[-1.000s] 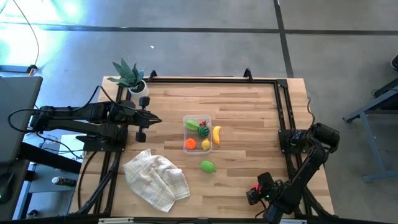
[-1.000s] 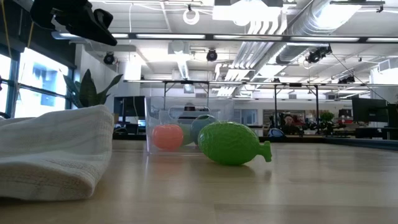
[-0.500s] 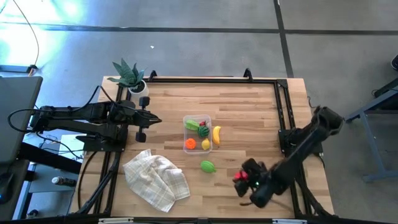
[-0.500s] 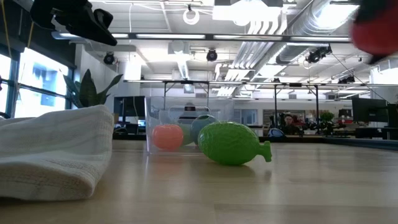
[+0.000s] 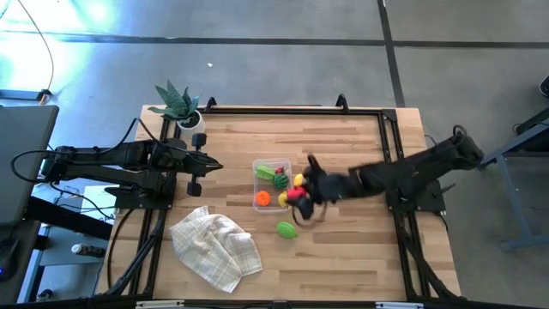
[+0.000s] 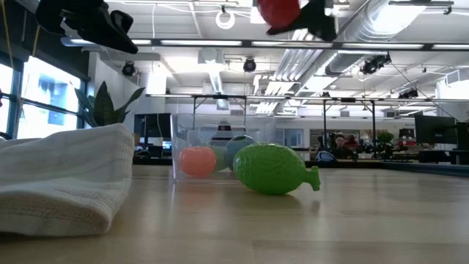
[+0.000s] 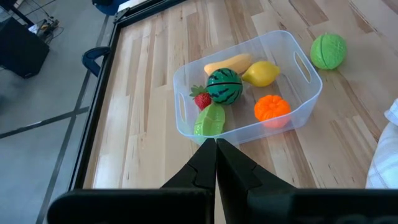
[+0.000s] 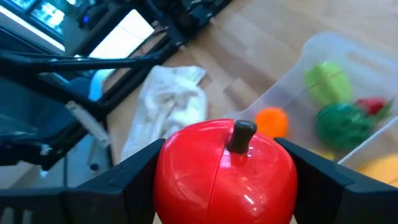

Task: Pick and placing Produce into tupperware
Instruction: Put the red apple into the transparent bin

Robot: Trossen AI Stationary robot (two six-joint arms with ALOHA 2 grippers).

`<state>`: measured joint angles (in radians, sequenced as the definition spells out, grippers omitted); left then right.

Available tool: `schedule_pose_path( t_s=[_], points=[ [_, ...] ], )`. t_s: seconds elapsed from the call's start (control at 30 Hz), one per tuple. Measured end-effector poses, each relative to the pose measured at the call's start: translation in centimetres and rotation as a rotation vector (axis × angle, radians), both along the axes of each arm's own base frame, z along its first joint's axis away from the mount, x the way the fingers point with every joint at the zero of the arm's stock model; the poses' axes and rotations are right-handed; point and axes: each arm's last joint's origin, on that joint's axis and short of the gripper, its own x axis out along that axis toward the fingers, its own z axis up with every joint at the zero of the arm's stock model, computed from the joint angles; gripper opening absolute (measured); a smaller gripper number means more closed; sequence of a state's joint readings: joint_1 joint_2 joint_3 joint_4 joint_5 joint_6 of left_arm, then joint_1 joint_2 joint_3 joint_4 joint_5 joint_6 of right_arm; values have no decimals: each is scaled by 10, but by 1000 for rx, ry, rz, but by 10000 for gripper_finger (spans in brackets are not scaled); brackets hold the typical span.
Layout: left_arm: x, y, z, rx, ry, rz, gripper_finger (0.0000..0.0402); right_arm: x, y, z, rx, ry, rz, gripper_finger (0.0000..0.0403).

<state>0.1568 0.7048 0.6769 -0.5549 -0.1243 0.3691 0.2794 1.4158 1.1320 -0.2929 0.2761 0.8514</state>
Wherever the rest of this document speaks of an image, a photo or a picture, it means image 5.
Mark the clear plastic tupperware container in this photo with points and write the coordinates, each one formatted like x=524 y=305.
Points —
x=268 y=209

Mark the pale green toy starfruit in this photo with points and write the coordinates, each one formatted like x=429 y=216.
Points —
x=265 y=172

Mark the yellow toy lemon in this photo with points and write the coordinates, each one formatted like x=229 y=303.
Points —
x=281 y=199

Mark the grey desk top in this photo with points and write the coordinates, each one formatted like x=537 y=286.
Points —
x=25 y=129

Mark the orange toy orange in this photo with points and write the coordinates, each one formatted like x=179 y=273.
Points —
x=262 y=198

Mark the blue metal table frame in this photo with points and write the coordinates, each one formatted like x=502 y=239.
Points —
x=525 y=245

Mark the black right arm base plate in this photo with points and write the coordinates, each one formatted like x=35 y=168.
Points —
x=433 y=202

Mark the striped green toy watermelon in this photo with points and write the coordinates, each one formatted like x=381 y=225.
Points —
x=281 y=181

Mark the black floor outlet box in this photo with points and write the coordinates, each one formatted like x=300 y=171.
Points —
x=44 y=93

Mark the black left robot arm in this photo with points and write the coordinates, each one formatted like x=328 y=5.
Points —
x=107 y=156

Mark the black caster wheel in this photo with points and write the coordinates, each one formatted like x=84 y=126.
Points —
x=45 y=294

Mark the black aluminium table frame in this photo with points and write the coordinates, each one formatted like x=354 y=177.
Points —
x=300 y=111

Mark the white bracket plate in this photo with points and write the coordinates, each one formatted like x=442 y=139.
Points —
x=399 y=306
x=161 y=304

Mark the white checked cloth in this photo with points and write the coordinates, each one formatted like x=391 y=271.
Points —
x=214 y=249

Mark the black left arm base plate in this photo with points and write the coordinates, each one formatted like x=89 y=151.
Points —
x=128 y=199

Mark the potted green plant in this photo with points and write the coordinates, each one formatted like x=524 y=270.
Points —
x=191 y=125

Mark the yellow toy banana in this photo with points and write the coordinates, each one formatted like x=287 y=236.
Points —
x=298 y=179

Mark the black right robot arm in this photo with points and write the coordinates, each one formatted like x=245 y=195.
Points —
x=407 y=176

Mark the black frame bracket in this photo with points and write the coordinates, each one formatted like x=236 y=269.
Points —
x=342 y=101
x=210 y=104

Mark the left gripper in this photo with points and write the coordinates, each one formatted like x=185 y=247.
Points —
x=184 y=159

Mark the brown bottle white cap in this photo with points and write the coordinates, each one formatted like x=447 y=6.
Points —
x=88 y=250

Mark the bright green toy melon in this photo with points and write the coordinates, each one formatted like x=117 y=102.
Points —
x=286 y=230

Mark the red toy bell pepper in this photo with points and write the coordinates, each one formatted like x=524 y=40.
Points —
x=296 y=194

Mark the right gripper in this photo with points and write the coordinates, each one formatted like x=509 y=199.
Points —
x=332 y=186

